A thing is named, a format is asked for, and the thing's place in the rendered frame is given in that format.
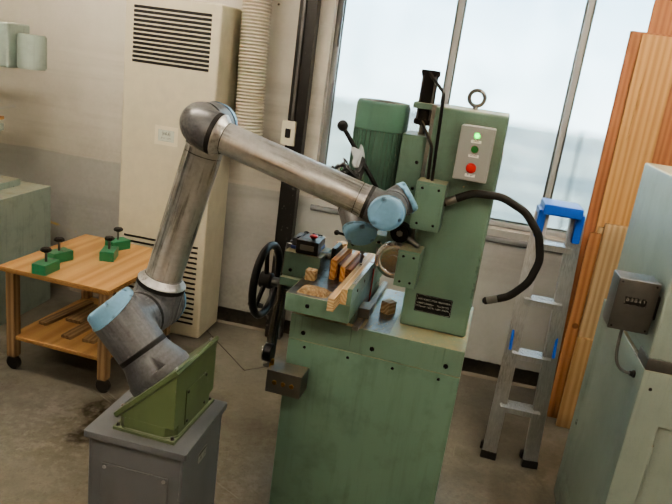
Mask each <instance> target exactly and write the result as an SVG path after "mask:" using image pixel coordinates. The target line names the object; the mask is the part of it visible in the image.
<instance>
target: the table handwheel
mask: <svg viewBox="0 0 672 504"><path fill-rule="evenodd" d="M272 249H273V250H274V252H275V259H276V264H275V274H273V273H270V272H269V257H270V251H271V250H272ZM264 261H265V268H264V271H262V272H261V268H262V266H263V263H264ZM282 263H283V255H282V250H281V247H280V245H279V244H278V243H277V242H274V241H271V242H268V243H267V244H266V245H265V246H264V247H263V248H262V250H261V251H260V253H259V255H258V257H257V259H256V261H255V264H254V267H253V270H252V274H251V278H250V284H249V292H248V304H249V310H250V313H251V315H252V316H253V317H254V318H256V319H261V318H263V317H264V316H266V315H267V314H268V312H269V311H270V309H271V307H272V305H273V303H274V301H275V299H276V298H275V297H276V294H277V293H276V292H277V289H278V288H277V287H278V282H279V277H280V272H281V268H282V265H283V264H282ZM260 272H261V273H260ZM257 285H258V286H259V287H261V288H260V290H259V293H258V296H257V298H256V293H257ZM265 288H267V289H271V291H270V294H269V297H268V299H267V301H266V303H265V305H264V306H263V308H262V309H261V310H260V311H258V309H257V307H258V305H259V302H260V300H261V297H262V295H263V293H264V291H265Z"/></svg>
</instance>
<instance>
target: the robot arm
mask: <svg viewBox="0 0 672 504"><path fill-rule="evenodd" d="M179 126H180V130H181V133H182V135H183V136H184V138H185V139H186V141H185V142H186V144H185V147H184V150H183V154H182V157H181V160H180V163H179V166H178V170H177V173H176V176H175V179H174V183H173V186H172V189H171V192H170V195H169V199H168V202H167V205H166V208H165V211H164V215H163V218H162V221H161V224H160V228H159V231H158V234H157V237H156V240H155V244H154V247H153V250H152V253H151V256H150V260H149V263H148V266H147V269H145V270H142V271H140V272H139V273H138V276H137V279H136V282H135V286H134V289H133V290H132V289H130V287H125V288H123V289H122V290H121V291H119V292H118V293H117V294H115V295H114V296H113V297H111V298H110V299H109V300H107V301H106V302H105V303H103V304H102V305H101V306H99V307H98V308H97V309H95V310H94V311H93V312H91V313H90V314H89V315H88V317H87V321H88V322H89V324H90V326H91V327H92V330H93V331H94V332H95V333H96V335H97V336H98V337H99V339H100V340H101V341H102V343H103V344H104V345H105V347H106V348H107V349H108V351H109V352H110V353H111V355H112V356H113V357H114V359H115V360H116V361H117V363H118V364H119V365H120V367H121V368H122V369H123V371H124V373H125V376H126V379H127V382H128V385H129V388H130V389H129V390H130V393H131V394H132V395H133V397H136V396H138V395H140V394H141V393H143V392H144V391H146V390H147V389H149V388H150V387H152V386H153V385H154V384H156V383H157V382H159V381H160V380H161V379H163V378H164V377H165V376H167V375H168V374H169V373H171V372H172V371H173V370H174V369H175V368H176V367H178V366H180V365H181V364H182V363H183V362H184V361H186V360H187V359H188V358H189V357H190V356H189V354H188V353H187V352H186V351H185V350H183V349H182V348H181V347H179V346H178V345H176V344H175V343H173V342H172V341H170V340H169V339H168V338H167V337H166V335H165V334H164V333H163V330H164V329H166V328H167V327H169V326H170V325H172V324H173V323H175V322H176V321H177V320H178V319H179V318H180V316H181V315H182V314H183V312H184V310H185V308H186V294H185V289H186V284H185V283H184V281H183V280H182V278H183V275H184V272H185V269H186V266H187V262H188V259H189V256H190V253H191V250H192V247H193V244H194V241H195V238H196V235H197V232H198V229H199V226H200V223H201V220H202V217H203V214H204V211H205V208H206V205H207V202H208V199H209V196H210V193H211V190H212V187H213V184H214V180H215V177H216V174H217V171H218V168H219V165H220V162H221V159H222V156H223V155H225V156H227V157H229V158H231V159H234V160H236V161H238V162H240V163H242V164H245V165H247V166H249V167H251V168H254V169H256V170H258V171H260V172H262V173H265V174H267V175H269V176H271V177H273V178H276V179H278V180H280V181H282V182H285V183H287V184H289V185H291V186H293V187H296V188H298V189H300V190H302V191H304V192H307V193H309V194H311V195H313V196H316V197H318V198H320V199H322V200H324V201H327V202H329V203H331V204H333V205H335V206H337V207H338V211H339V212H338V214H339V216H340V220H341V224H342V231H343V233H344V235H345V238H346V240H347V241H348V242H349V243H351V244H353V245H357V246H363V245H367V244H370V243H371V242H373V241H374V240H375V238H376V236H377V231H378V230H381V231H390V230H393V229H396V228H397V227H399V226H400V225H401V224H402V223H403V221H404V219H405V217H406V216H407V215H409V214H412V213H414V211H416V210H417V209H418V205H417V203H416V201H415V199H414V197H413V195H412V193H411V192H410V190H409V188H408V186H407V185H406V183H405V182H400V183H397V184H395V185H394V186H392V187H390V188H389V189H387V190H382V189H380V188H378V187H376V186H373V185H369V184H367V183H364V182H362V181H360V180H361V178H362V175H363V173H364V171H365V161H366V160H365V153H364V148H363V146H362V145H361V144H360V146H359V149H357V148H355V147H352V148H351V154H352V156H353V160H352V166H353V167H354V168H355V170H352V169H351V168H350V167H349V164H348V161H347V160H346V159H345V158H344V157H343V161H344V162H342V163H341V164H337V165H336V166H335V167H334V166H333V165H332V166H331V167H329V166H326V165H324V164H322V163H320V162H317V161H315V160H313V159H311V158H308V157H306V156H304V155H302V154H299V153H297V152H295V151H293V150H290V149H288V148H286V147H284V146H281V145H279V144H277V143H275V142H273V141H270V140H268V139H266V138H264V137H261V136H259V135H257V134H255V133H252V132H250V131H248V130H246V129H243V128H241V127H239V126H238V120H237V117H236V114H235V113H234V111H233V110H232V109H231V108H230V107H229V106H228V105H226V104H223V103H221V102H217V101H211V102H194V103H191V104H190V105H188V106H187V107H186V108H185V109H184V110H183V111H182V113H181V115H180V120H179ZM345 162H346V163H347V164H346V163H345Z"/></svg>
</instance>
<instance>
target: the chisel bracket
mask: <svg viewBox="0 0 672 504"><path fill-rule="evenodd" d="M386 236H387V231H381V230H378V231H377V236H376V238H375V240H374V241H373V242H371V243H370V244H367V245H363V246H357V245H353V244H351V243H349V242H348V244H347V248H348V249H353V250H358V251H360V253H361V254H365V252H368V253H373V254H375V253H376V247H375V243H376V242H377V241H378V240H379V241H381V242H380V243H382V245H383V244H384V243H385V242H386Z"/></svg>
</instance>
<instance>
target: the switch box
mask: <svg viewBox="0 0 672 504"><path fill-rule="evenodd" d="M496 131H497V129H496V128H490V127H483V126H477V125H470V124H463V125H462V127H461V133H460V138H459V143H458V149H457V154H456V160H455V165H454V171H453V176H452V177H453V178H454V179H460V180H466V181H472V182H478V183H484V184H485V183H486V181H487V176H488V171H489V166H490V161H491V156H492V151H493V146H494V141H495V136H496ZM477 132H478V133H480V134H481V137H480V139H475V138H474V134H475V133H477ZM471 140H478V141H482V142H481V144H477V143H471ZM474 145H476V146H478V148H479V151H478V153H476V154H473V153H472V152H471V147H472V146H474ZM469 154H473V155H479V157H478V158H473V157H468V155H469ZM469 163H473V164H475V165H476V171H475V172H474V173H468V172H467V171H466V166H467V165H468V164H469ZM465 173H467V174H473V175H475V178H473V177H467V176H465Z"/></svg>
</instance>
